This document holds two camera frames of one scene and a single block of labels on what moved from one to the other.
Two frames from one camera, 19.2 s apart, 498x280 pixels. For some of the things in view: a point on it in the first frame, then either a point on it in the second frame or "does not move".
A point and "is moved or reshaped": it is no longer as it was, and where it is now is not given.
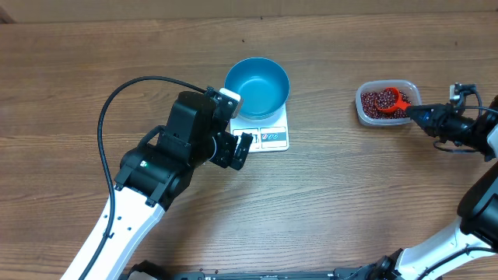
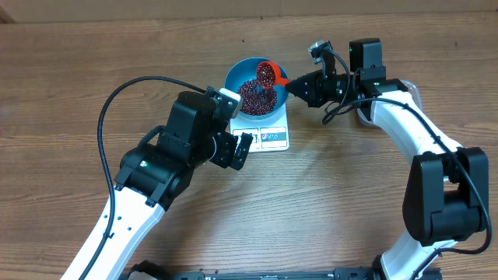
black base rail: [150, 271] does not move
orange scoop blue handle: [399, 104] is moved or reshaped
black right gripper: [434, 120] -> [319, 88]
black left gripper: [228, 145] does not move
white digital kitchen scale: [268, 134] does not move
